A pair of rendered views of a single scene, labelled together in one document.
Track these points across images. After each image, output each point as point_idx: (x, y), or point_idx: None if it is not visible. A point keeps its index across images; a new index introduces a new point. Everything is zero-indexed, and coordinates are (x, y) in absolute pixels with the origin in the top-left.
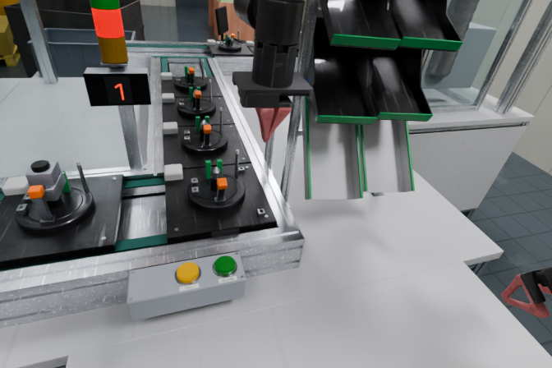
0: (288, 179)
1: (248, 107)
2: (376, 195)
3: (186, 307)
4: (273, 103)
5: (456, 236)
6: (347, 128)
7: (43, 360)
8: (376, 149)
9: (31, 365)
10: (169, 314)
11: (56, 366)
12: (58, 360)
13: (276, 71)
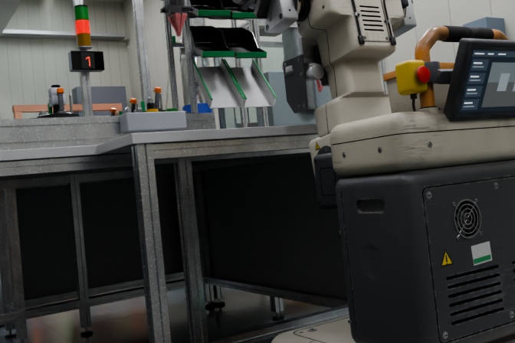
0: None
1: (170, 11)
2: None
3: (155, 126)
4: (179, 11)
5: None
6: (224, 79)
7: (84, 145)
8: (248, 89)
9: (80, 146)
10: None
11: (90, 154)
12: (92, 147)
13: None
